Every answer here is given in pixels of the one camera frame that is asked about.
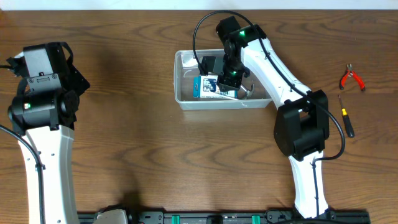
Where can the clear plastic container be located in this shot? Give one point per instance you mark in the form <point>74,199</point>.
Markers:
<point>186,69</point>

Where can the silver combination wrench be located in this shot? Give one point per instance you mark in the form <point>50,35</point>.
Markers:
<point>226,96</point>

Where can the small black-handled hammer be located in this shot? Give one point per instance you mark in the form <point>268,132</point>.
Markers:
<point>247,92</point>

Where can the white blue product box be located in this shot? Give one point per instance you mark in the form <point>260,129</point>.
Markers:
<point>206,86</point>

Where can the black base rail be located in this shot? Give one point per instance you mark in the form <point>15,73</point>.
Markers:
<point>273,215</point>

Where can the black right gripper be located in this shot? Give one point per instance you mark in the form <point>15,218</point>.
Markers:
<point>229,84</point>

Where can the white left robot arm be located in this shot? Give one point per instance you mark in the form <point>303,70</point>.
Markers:
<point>43,116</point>

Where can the black yellow screwdriver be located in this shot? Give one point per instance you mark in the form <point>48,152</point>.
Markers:
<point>347,123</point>

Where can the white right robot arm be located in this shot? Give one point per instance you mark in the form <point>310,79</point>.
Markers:
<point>302,122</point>

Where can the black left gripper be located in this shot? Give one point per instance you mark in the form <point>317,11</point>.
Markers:
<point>74,82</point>

